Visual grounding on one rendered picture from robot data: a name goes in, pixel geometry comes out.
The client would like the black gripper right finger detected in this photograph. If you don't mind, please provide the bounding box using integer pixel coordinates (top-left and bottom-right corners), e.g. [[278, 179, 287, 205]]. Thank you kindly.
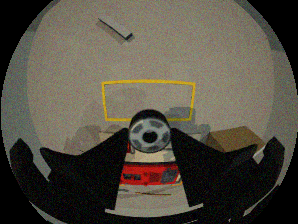
[[170, 128, 258, 208]]

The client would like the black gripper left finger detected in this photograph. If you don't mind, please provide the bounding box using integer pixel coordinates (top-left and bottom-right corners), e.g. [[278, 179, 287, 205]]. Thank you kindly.
[[39, 128, 128, 210]]

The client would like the black wheel with grey hub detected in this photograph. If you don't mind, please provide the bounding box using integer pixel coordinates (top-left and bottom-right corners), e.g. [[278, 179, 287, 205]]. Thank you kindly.
[[128, 109, 173, 153]]

